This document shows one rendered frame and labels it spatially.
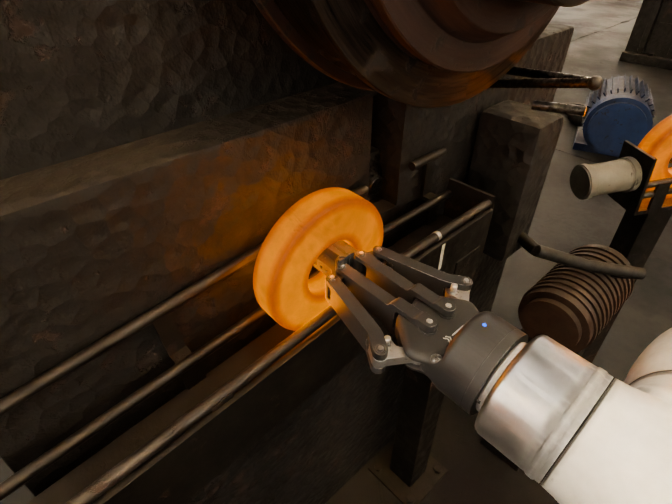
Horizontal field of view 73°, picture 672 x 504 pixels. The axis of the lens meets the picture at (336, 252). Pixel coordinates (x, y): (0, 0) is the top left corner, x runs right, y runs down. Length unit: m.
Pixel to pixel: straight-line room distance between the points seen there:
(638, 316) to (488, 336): 1.41
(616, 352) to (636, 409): 1.24
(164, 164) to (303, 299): 0.18
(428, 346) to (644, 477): 0.15
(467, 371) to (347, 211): 0.18
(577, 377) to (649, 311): 1.45
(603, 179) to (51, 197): 0.77
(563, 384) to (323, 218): 0.23
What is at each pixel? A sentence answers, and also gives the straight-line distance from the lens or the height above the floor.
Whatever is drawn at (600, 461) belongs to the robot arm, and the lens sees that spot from 0.33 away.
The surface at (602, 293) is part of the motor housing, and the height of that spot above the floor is 0.52.
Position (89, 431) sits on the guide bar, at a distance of 0.48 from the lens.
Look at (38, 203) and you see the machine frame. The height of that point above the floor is 0.87.
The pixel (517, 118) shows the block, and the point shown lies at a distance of 0.71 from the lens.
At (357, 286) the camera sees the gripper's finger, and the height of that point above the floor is 0.77.
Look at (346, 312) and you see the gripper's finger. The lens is 0.39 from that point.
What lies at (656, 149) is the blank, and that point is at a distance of 0.90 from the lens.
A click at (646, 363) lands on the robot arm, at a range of 0.45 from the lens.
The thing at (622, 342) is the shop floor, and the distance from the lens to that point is 1.62.
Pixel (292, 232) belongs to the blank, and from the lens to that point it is 0.40.
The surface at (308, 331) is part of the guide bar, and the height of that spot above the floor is 0.70.
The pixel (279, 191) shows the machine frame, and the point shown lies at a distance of 0.48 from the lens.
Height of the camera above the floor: 1.04
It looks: 38 degrees down
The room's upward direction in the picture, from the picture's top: straight up
